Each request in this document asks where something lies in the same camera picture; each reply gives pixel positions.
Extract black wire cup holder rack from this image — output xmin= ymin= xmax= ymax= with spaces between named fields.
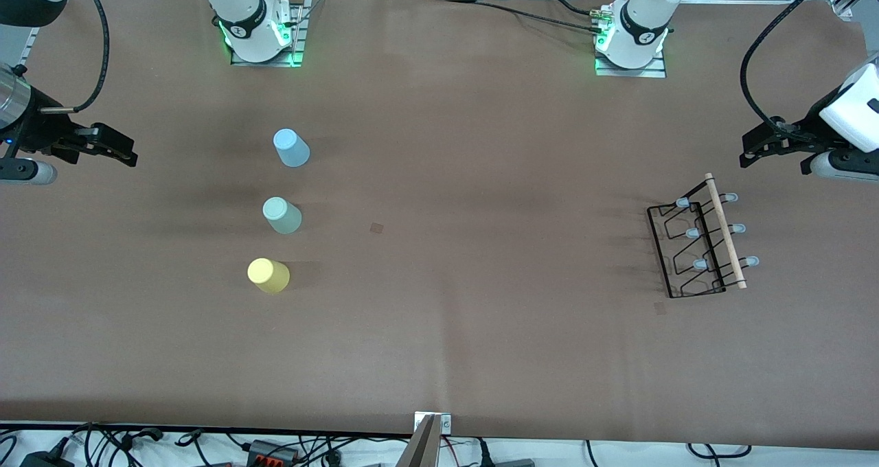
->
xmin=647 ymin=173 xmax=760 ymax=299

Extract pale green plastic cup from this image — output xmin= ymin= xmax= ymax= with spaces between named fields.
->
xmin=262 ymin=197 xmax=302 ymax=235

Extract yellow plastic cup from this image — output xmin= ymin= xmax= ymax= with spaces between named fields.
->
xmin=247 ymin=258 xmax=290 ymax=295

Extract light blue plastic cup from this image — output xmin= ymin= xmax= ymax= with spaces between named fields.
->
xmin=273 ymin=128 xmax=310 ymax=168

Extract black power adapter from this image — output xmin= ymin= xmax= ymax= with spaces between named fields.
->
xmin=21 ymin=451 xmax=75 ymax=467

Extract black orange connector box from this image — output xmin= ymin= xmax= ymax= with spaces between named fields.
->
xmin=247 ymin=440 xmax=300 ymax=465

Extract brown table cover sheet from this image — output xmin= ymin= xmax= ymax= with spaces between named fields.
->
xmin=0 ymin=0 xmax=879 ymax=451

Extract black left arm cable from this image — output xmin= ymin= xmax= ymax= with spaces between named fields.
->
xmin=740 ymin=0 xmax=843 ymax=135

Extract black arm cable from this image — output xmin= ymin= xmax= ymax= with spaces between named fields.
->
xmin=740 ymin=0 xmax=843 ymax=135
xmin=40 ymin=0 xmax=111 ymax=115

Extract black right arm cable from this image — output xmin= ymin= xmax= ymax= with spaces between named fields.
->
xmin=40 ymin=0 xmax=111 ymax=115

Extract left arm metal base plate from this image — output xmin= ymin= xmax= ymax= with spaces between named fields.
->
xmin=595 ymin=3 xmax=667 ymax=78

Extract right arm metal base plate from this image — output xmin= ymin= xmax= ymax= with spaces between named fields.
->
xmin=230 ymin=0 xmax=307 ymax=68

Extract black cable across table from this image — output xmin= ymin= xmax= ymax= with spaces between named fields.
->
xmin=439 ymin=0 xmax=609 ymax=36

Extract black tangled floor cables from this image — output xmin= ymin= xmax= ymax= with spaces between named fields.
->
xmin=0 ymin=422 xmax=207 ymax=467

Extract black looped floor cable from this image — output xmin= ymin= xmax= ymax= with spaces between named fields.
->
xmin=687 ymin=443 xmax=753 ymax=460

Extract metal clamp bracket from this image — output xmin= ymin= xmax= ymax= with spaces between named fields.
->
xmin=414 ymin=412 xmax=453 ymax=435

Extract grey camera mount bar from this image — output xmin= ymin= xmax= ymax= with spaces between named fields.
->
xmin=395 ymin=414 xmax=442 ymax=467

